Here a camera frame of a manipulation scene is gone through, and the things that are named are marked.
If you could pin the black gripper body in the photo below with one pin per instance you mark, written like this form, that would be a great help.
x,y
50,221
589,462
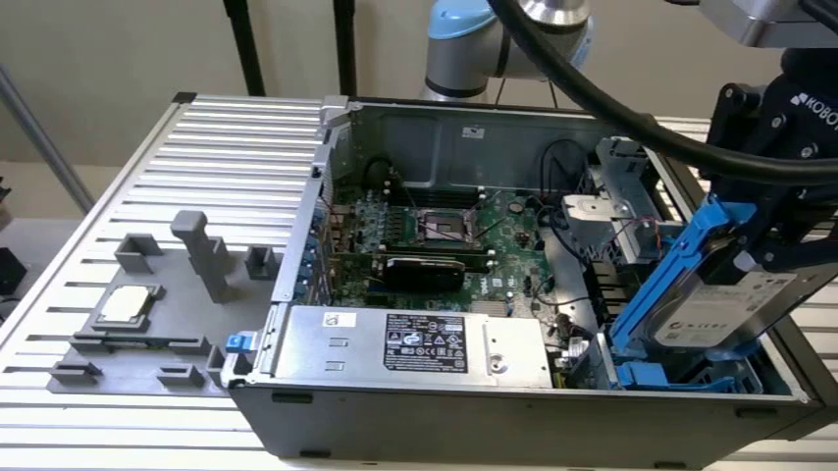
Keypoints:
x,y
809,108

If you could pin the hard disk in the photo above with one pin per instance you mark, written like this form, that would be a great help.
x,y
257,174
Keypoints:
x,y
714,304

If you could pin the grey metal drive cage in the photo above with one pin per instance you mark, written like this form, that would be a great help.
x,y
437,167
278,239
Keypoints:
x,y
622,196

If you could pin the blue bay clip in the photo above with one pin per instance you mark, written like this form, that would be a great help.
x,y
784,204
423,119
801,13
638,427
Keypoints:
x,y
642,378

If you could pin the white case sticker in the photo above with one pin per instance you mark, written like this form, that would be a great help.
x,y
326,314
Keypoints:
x,y
471,131

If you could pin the green motherboard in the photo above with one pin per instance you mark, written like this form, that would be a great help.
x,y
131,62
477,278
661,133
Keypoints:
x,y
517,255

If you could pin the CPU socket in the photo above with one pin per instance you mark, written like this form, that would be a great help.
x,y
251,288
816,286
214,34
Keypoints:
x,y
445,225

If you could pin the black graphics card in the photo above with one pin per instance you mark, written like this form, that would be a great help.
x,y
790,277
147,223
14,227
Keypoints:
x,y
422,275

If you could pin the open black PC case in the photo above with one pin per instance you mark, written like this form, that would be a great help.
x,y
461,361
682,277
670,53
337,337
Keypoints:
x,y
498,422

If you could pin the black stand pole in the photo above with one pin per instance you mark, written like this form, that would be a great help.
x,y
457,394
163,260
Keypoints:
x,y
345,44
246,44

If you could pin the silver power supply unit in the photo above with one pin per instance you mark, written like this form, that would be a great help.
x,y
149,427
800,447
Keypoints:
x,y
367,353

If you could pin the black table corner cap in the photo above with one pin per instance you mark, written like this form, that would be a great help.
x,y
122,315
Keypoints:
x,y
185,97

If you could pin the blue case latch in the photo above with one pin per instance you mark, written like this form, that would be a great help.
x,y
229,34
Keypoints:
x,y
239,342

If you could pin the grey parts rack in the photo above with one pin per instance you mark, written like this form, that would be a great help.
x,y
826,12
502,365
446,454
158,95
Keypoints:
x,y
197,314

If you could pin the silver CPU chip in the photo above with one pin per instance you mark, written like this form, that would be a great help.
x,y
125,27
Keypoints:
x,y
127,304

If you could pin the green RAM stick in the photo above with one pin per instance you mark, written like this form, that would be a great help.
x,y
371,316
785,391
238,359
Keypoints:
x,y
141,342

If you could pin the silver metal pole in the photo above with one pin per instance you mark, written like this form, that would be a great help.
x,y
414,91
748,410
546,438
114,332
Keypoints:
x,y
39,132

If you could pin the small black box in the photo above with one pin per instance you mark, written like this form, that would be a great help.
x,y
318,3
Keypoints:
x,y
12,272

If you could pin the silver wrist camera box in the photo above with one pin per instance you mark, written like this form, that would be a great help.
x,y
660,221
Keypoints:
x,y
780,24

